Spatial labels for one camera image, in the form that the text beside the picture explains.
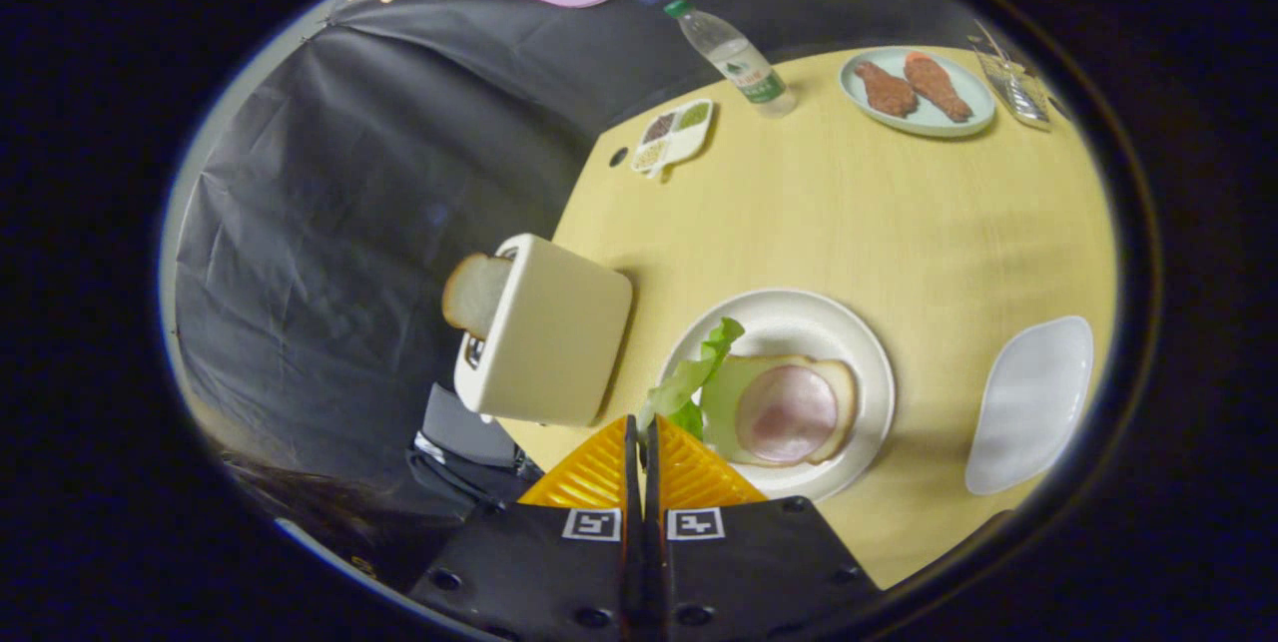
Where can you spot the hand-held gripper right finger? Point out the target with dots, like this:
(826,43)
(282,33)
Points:
(657,572)

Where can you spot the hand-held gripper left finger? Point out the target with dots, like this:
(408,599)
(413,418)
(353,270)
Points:
(631,572)

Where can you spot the green lettuce leaf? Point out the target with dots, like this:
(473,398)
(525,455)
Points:
(694,377)

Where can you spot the brown bread slice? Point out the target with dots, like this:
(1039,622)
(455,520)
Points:
(474,295)

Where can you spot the pink ham slice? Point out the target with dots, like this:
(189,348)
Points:
(789,414)

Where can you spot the gray office chair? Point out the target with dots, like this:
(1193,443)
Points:
(469,432)

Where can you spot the white toaster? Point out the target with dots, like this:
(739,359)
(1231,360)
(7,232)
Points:
(554,332)

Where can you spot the pale bread slice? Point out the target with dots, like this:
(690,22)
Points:
(847,387)

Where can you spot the round white plate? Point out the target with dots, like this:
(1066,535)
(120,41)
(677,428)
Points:
(799,322)

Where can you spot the oval white plate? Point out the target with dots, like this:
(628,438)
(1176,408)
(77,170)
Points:
(1028,407)

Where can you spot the black table grommet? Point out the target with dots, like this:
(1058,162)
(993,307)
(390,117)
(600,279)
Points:
(619,157)

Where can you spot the white divided grain dish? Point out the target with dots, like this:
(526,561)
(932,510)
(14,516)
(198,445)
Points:
(675,135)

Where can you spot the clear plastic water bottle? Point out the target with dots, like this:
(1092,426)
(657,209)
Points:
(739,58)

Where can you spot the brown fried meat piece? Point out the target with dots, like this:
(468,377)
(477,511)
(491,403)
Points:
(937,86)
(886,88)

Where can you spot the light blue plate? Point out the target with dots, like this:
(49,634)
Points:
(958,118)

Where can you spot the clear glass cup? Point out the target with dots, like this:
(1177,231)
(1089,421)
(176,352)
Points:
(1016,91)

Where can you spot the thin metal stick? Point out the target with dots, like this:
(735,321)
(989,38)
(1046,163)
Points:
(990,38)

